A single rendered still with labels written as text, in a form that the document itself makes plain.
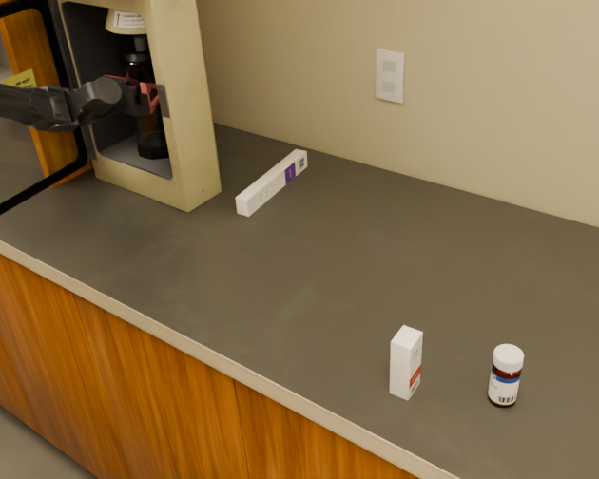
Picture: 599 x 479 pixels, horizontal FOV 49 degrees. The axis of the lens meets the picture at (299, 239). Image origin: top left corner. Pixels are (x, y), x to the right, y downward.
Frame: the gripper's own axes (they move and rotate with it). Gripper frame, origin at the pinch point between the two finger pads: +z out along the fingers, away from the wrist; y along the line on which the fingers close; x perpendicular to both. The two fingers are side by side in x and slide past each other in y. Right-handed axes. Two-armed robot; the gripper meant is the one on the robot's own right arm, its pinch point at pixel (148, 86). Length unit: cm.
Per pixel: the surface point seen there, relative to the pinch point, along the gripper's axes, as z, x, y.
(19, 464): -37, 118, 47
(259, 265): -16, 25, -42
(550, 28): 32, -14, -77
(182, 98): -5.6, -1.6, -16.1
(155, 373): -34, 45, -28
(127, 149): -2.9, 15.9, 7.7
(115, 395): -33, 62, -10
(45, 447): -28, 118, 46
